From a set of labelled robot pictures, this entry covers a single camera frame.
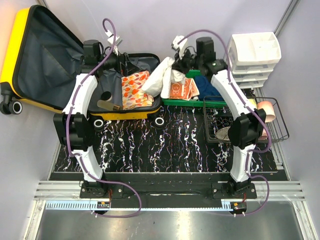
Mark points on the green plastic tray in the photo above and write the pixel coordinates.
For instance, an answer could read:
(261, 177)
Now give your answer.
(195, 101)

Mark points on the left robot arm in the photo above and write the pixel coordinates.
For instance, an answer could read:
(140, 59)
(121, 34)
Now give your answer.
(73, 125)

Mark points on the black round cap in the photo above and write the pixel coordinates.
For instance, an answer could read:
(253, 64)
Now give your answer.
(106, 96)

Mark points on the white garment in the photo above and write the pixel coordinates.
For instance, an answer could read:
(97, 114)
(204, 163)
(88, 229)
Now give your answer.
(160, 80)

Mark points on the pale green faceted cup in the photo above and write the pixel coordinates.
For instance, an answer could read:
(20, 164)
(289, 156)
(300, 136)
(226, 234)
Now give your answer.
(253, 102)

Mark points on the speckled grey plate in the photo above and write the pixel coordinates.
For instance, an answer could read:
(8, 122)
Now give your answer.
(222, 134)

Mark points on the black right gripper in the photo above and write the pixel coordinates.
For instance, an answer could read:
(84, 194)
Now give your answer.
(179, 59)

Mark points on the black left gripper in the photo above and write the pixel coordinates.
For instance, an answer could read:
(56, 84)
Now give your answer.
(124, 65)

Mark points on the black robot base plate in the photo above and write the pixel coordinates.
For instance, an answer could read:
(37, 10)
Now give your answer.
(123, 196)

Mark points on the yellow Pikachu suitcase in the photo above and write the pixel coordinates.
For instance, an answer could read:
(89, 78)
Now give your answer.
(40, 67)

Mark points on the orange bunny pattern garment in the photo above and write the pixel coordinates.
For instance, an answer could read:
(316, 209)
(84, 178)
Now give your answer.
(186, 91)

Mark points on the orange floral pattern cloth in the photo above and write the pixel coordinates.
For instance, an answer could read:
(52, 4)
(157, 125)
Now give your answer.
(132, 94)

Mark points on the gold cosmetic bottle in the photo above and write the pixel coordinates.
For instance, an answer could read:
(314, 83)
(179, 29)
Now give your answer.
(107, 105)

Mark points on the black wire dish rack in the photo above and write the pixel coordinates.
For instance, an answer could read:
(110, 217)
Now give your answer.
(219, 116)

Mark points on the navy blue garment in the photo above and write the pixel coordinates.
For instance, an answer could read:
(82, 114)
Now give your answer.
(206, 89)

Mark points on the pink marbled cup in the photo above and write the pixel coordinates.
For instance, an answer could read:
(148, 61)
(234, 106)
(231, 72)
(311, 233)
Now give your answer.
(267, 106)

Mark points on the white drawer organizer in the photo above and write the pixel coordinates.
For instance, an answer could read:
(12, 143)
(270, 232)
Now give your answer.
(253, 57)

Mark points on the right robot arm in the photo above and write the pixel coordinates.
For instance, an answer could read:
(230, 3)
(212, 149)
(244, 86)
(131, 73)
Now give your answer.
(248, 121)

